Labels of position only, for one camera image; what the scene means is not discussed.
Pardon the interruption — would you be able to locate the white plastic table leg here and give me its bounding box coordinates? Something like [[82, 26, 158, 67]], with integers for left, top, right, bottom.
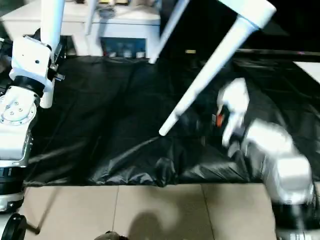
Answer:
[[148, 0, 191, 65], [85, 0, 98, 36], [39, 0, 66, 51], [159, 13, 258, 137]]

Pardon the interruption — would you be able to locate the white glass-door cabinet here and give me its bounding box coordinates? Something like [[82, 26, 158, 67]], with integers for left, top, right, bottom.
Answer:
[[0, 0, 162, 59]]

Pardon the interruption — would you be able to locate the black speaker box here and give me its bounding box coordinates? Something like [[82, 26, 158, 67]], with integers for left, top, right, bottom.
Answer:
[[159, 0, 238, 63]]

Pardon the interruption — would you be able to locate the black glossy tv stand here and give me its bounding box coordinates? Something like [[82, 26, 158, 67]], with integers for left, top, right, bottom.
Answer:
[[236, 48, 320, 58]]

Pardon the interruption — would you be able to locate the black glossy mat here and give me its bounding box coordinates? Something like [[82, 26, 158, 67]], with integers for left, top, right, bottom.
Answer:
[[0, 53, 320, 187]]

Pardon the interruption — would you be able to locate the white flat panel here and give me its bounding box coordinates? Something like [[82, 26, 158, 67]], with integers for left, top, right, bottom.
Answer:
[[293, 61, 320, 85]]

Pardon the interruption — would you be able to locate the black left robot foot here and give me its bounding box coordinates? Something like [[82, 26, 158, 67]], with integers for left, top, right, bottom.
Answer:
[[94, 231, 127, 240]]

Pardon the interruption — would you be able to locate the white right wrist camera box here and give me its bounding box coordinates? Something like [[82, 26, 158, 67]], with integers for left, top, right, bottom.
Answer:
[[216, 77, 251, 148]]

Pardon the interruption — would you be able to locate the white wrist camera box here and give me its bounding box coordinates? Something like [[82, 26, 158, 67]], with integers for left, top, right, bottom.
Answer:
[[9, 35, 55, 109], [216, 77, 251, 148]]

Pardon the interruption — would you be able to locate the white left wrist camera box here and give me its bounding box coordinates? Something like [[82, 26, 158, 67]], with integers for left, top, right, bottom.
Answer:
[[9, 35, 55, 109]]

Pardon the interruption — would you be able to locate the black folding table frame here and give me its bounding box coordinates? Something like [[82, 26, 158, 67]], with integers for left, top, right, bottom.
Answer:
[[26, 187, 61, 235]]

